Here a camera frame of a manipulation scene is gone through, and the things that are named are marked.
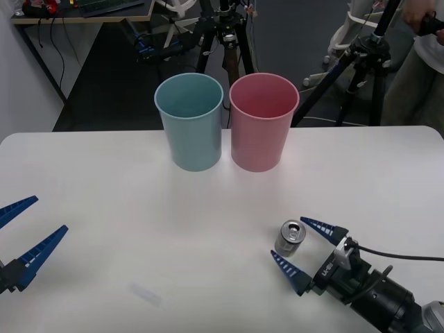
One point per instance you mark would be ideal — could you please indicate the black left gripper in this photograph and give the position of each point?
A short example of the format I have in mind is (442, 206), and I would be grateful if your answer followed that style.
(2, 277)

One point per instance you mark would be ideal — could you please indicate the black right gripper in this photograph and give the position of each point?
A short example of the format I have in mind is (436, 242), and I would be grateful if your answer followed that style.
(341, 282)

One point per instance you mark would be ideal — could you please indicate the silver drink can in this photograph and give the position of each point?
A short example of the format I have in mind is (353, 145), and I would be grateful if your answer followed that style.
(287, 243)

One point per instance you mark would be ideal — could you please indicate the person's hand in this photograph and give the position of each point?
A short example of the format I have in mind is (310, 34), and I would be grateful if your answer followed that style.
(414, 15)

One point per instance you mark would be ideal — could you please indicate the pink plastic bin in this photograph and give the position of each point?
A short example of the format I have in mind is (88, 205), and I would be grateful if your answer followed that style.
(258, 149)

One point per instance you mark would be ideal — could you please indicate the pale blue plastic bin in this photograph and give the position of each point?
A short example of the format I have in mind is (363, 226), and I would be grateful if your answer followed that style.
(194, 145)

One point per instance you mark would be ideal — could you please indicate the person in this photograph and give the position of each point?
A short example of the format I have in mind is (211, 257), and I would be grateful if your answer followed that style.
(416, 86)

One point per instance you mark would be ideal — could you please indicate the black tripod with blue bands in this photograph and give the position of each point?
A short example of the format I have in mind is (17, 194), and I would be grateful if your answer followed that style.
(373, 59)

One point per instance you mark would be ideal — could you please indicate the white wheeled stand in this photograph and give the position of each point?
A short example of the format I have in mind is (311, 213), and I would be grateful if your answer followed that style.
(347, 31)

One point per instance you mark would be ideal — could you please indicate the black and blue floor device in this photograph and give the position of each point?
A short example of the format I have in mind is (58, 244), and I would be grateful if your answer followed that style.
(159, 48)

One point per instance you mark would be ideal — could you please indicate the black and red gadget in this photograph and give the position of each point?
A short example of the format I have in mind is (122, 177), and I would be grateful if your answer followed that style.
(48, 6)

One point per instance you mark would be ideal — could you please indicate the dark desk with wooden edge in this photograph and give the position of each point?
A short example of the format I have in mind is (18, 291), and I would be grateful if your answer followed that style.
(111, 17)

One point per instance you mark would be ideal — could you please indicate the dark laptop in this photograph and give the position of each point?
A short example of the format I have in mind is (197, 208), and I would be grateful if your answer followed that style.
(107, 6)

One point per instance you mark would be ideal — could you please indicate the black handheld controller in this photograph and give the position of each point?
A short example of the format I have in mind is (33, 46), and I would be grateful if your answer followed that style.
(431, 26)

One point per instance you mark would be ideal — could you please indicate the white office chair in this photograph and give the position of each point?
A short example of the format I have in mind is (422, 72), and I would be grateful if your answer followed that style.
(177, 21)

